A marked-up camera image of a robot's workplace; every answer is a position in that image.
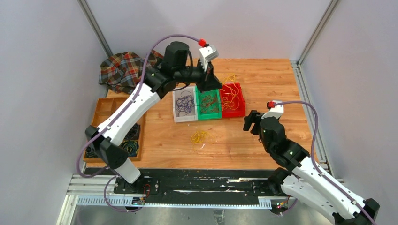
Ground wooden compartment tray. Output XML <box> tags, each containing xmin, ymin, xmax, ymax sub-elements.
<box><xmin>83</xmin><ymin>97</ymin><xmax>146</xmax><ymax>163</ymax></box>

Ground aluminium frame post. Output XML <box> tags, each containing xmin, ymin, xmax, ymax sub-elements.
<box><xmin>77</xmin><ymin>0</ymin><xmax>113</xmax><ymax>57</ymax></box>
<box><xmin>297</xmin><ymin>0</ymin><xmax>340</xmax><ymax>67</ymax></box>

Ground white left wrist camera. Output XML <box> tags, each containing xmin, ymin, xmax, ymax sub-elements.
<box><xmin>199</xmin><ymin>45</ymin><xmax>219</xmax><ymax>72</ymax></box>

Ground yellow thin cable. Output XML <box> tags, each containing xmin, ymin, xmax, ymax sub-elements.
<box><xmin>219</xmin><ymin>74</ymin><xmax>242</xmax><ymax>112</ymax></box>
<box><xmin>190</xmin><ymin>130</ymin><xmax>215</xmax><ymax>147</ymax></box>

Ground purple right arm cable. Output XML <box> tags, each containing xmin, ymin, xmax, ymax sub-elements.
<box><xmin>267</xmin><ymin>100</ymin><xmax>378</xmax><ymax>225</ymax></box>

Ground white plastic bin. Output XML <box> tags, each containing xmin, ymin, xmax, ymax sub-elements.
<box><xmin>172</xmin><ymin>86</ymin><xmax>198</xmax><ymax>123</ymax></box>

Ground green plastic bin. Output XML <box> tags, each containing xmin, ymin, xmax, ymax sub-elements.
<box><xmin>195</xmin><ymin>87</ymin><xmax>222</xmax><ymax>120</ymax></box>

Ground left aluminium frame post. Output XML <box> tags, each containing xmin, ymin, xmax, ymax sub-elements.
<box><xmin>77</xmin><ymin>0</ymin><xmax>113</xmax><ymax>57</ymax></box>

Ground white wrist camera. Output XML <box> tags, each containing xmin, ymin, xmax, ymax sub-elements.
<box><xmin>199</xmin><ymin>45</ymin><xmax>219</xmax><ymax>72</ymax></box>
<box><xmin>261</xmin><ymin>100</ymin><xmax>284</xmax><ymax>120</ymax></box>

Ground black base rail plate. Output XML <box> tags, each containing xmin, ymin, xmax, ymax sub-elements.
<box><xmin>113</xmin><ymin>168</ymin><xmax>287</xmax><ymax>205</ymax></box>

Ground coiled cable bundle front right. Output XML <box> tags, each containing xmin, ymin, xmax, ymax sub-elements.
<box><xmin>122</xmin><ymin>140</ymin><xmax>139</xmax><ymax>157</ymax></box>

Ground right aluminium table rail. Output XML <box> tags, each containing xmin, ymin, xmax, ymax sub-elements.
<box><xmin>290</xmin><ymin>60</ymin><xmax>334</xmax><ymax>176</ymax></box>

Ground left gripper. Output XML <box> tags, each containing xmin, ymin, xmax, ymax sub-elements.
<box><xmin>175</xmin><ymin>59</ymin><xmax>223</xmax><ymax>94</ymax></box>

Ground red plastic bin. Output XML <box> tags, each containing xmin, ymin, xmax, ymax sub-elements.
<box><xmin>219</xmin><ymin>82</ymin><xmax>246</xmax><ymax>119</ymax></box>

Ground plaid cloth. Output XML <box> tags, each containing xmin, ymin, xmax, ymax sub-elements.
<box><xmin>98</xmin><ymin>49</ymin><xmax>168</xmax><ymax>95</ymax></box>

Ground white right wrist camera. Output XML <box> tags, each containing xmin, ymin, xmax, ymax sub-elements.
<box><xmin>261</xmin><ymin>100</ymin><xmax>284</xmax><ymax>120</ymax></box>

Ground right aluminium frame post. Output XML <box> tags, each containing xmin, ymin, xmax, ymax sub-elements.
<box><xmin>297</xmin><ymin>0</ymin><xmax>340</xmax><ymax>67</ymax></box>

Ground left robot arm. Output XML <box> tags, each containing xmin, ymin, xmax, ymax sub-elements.
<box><xmin>85</xmin><ymin>41</ymin><xmax>222</xmax><ymax>194</ymax></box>

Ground dark purple thin cable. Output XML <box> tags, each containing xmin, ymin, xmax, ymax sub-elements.
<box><xmin>175</xmin><ymin>90</ymin><xmax>197</xmax><ymax>117</ymax></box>

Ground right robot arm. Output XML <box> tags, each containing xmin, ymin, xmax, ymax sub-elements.
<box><xmin>243</xmin><ymin>110</ymin><xmax>380</xmax><ymax>225</ymax></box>

